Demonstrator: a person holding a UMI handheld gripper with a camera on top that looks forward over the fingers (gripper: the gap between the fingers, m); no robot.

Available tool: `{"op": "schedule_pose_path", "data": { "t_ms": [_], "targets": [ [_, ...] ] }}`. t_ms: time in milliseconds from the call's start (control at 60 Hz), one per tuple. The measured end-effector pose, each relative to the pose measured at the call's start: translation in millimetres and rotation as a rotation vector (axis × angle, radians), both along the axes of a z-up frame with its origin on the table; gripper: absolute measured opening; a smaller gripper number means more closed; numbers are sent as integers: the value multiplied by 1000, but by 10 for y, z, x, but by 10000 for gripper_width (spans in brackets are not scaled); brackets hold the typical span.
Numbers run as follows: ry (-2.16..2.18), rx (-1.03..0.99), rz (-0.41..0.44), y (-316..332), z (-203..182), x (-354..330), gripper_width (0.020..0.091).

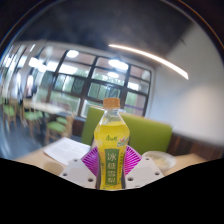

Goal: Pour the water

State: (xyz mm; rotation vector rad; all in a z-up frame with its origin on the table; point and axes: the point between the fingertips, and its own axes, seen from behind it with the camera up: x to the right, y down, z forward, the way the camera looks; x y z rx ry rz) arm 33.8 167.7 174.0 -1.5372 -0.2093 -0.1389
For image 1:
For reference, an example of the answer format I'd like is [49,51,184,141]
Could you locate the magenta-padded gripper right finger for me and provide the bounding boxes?
[123,145,165,190]

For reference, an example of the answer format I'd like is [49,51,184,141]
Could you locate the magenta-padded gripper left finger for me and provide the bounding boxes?
[59,146,100,190]

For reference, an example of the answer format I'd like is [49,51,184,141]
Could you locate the yellow drink bottle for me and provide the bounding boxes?
[93,97,131,191]

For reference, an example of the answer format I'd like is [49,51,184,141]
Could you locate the white bowl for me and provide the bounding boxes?
[141,150,177,174]

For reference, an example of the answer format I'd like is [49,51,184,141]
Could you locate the white paper sheet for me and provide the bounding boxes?
[43,136,92,166]

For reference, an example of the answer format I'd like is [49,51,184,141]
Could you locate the green upholstered bench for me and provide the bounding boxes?
[80,105,174,156]

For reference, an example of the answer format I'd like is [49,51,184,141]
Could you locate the wooden chairs with green seats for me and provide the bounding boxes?
[0,99,76,145]

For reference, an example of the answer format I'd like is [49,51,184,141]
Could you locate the wooden dining table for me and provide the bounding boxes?
[21,99,68,116]

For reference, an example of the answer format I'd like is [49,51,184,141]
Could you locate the large black-framed grid window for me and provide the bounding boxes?
[0,44,155,118]

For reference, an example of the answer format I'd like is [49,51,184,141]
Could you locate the round white pendant lamp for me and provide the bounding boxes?
[108,58,130,71]

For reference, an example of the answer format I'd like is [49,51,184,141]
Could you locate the long linear ceiling light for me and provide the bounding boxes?
[108,43,190,81]

